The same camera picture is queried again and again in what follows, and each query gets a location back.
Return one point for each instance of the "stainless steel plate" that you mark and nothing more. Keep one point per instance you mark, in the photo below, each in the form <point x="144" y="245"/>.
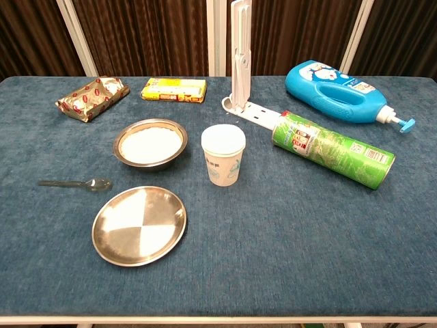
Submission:
<point x="136" y="229"/>

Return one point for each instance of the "white slanted frame post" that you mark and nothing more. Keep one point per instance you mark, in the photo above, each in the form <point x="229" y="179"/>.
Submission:
<point x="76" y="37"/>
<point x="356" y="34"/>

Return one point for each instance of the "white paper cup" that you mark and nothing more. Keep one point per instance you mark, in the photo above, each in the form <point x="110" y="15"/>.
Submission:
<point x="223" y="167"/>

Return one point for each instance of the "green chip can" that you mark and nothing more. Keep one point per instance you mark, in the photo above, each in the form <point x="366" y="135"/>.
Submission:
<point x="334" y="150"/>

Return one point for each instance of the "white vertical frame post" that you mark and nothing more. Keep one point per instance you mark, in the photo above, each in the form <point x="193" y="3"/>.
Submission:
<point x="216" y="37"/>

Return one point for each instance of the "white folding plastic rack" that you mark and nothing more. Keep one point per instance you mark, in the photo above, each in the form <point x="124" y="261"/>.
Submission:
<point x="240" y="51"/>

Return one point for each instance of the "stainless steel bowl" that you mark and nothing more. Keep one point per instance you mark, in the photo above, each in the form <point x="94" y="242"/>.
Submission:
<point x="150" y="166"/>

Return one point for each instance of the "blue table cloth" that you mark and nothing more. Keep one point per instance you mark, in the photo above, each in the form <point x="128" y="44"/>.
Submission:
<point x="273" y="239"/>

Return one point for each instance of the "clear plastic spoon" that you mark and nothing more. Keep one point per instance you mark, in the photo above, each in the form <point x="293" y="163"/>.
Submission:
<point x="99" y="184"/>

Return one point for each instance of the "white table frame edge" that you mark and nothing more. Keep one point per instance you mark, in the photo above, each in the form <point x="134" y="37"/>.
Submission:
<point x="218" y="321"/>

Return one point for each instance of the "yellow cardboard box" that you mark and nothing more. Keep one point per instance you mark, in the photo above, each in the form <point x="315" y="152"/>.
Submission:
<point x="174" y="89"/>

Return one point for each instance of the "brown curtain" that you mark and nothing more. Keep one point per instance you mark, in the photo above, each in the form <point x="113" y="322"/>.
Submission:
<point x="153" y="34"/>

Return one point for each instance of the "blue pump detergent bottle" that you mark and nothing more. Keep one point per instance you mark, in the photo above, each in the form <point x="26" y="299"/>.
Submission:
<point x="307" y="85"/>

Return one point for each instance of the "gold foil snack packet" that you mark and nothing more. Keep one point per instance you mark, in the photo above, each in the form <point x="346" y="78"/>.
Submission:
<point x="92" y="97"/>

